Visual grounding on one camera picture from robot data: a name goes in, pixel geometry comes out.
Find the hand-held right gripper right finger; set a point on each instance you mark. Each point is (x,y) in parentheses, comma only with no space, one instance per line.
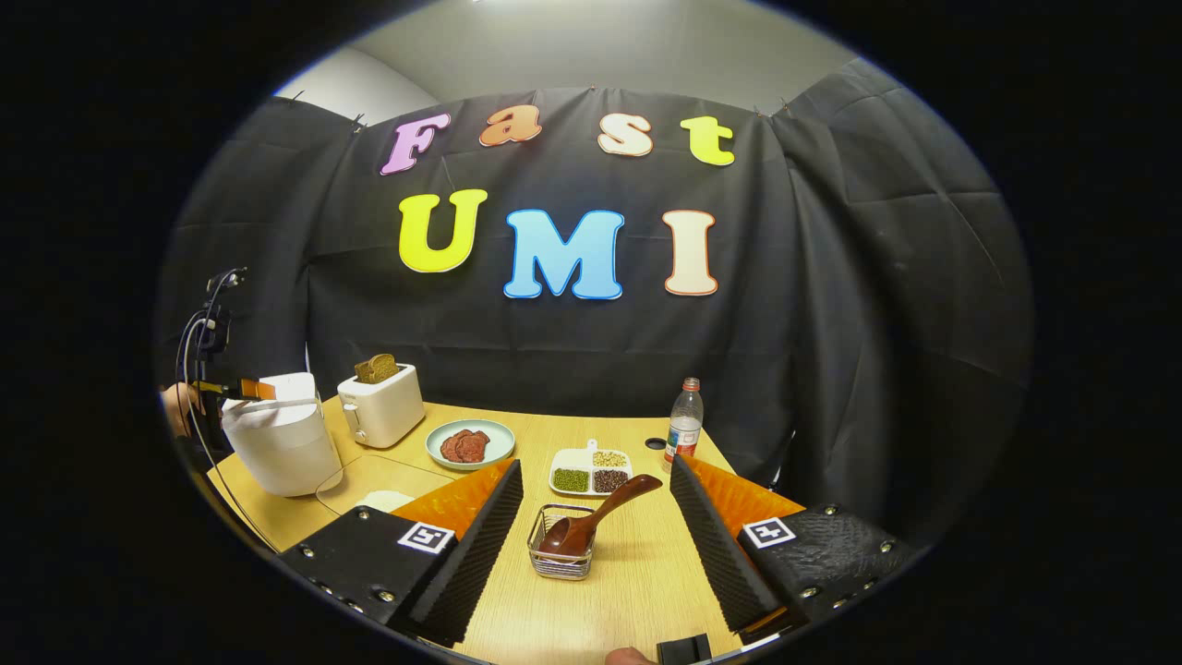
(716,554)

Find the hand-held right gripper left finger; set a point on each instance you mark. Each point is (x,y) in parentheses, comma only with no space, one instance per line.
(480,554)

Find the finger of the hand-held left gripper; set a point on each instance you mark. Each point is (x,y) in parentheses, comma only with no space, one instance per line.
(257,389)

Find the white rice cooker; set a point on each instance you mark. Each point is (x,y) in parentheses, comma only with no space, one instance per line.
(286,453)

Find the brown wooden spoon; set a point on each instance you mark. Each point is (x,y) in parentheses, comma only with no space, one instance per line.
(572,536)

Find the brown toast slice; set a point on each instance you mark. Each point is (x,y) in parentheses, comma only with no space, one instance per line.
(377,369)

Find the clear plastic water bottle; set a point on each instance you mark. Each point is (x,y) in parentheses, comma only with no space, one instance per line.
(683,434)

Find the pale green plate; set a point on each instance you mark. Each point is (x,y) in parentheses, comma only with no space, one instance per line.
(436,434)

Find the white divided grain dish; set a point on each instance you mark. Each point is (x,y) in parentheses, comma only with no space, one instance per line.
(568,460)

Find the white toaster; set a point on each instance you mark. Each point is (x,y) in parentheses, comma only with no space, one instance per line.
(388,413)

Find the clear table mat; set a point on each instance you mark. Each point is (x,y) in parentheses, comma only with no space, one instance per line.
(369,474)

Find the black backdrop cloth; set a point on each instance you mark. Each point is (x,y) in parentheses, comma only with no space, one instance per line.
(831,323)

